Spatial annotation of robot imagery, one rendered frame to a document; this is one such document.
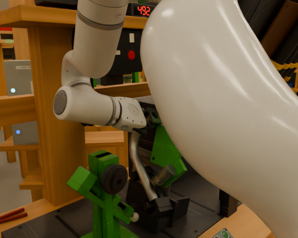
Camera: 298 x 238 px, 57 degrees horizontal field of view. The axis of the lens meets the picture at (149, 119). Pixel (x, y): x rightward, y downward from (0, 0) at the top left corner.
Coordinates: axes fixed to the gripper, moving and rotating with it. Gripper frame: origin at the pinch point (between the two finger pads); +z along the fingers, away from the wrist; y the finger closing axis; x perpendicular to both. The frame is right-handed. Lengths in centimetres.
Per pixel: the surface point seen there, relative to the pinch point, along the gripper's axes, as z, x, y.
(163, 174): -0.5, 2.0, -18.4
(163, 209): 0.7, 7.9, -27.2
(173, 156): 2.9, -1.5, -14.2
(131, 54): -1.2, -4.5, 24.3
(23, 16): -38.8, -3.3, 23.0
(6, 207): 44, 220, 53
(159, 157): 3.1, 4.0, -11.8
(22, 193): 64, 226, 67
